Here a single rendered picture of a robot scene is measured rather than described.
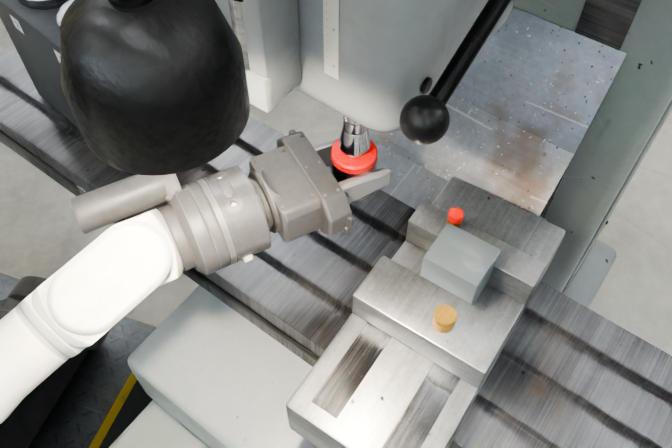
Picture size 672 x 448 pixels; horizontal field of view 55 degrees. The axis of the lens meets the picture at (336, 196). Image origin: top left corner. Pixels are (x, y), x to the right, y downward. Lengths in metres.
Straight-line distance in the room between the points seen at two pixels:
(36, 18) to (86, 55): 0.67
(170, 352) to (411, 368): 0.33
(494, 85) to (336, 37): 0.55
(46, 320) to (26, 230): 1.63
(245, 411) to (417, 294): 0.28
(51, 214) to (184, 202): 1.64
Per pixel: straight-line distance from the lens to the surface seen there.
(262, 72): 0.43
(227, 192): 0.60
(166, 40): 0.24
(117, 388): 1.42
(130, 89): 0.24
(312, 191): 0.62
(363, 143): 0.63
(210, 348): 0.86
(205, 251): 0.60
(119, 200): 0.62
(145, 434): 0.97
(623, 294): 2.06
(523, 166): 0.94
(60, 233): 2.17
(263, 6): 0.40
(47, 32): 0.89
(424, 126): 0.38
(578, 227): 1.14
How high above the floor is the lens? 1.66
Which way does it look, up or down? 53 degrees down
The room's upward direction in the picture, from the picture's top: straight up
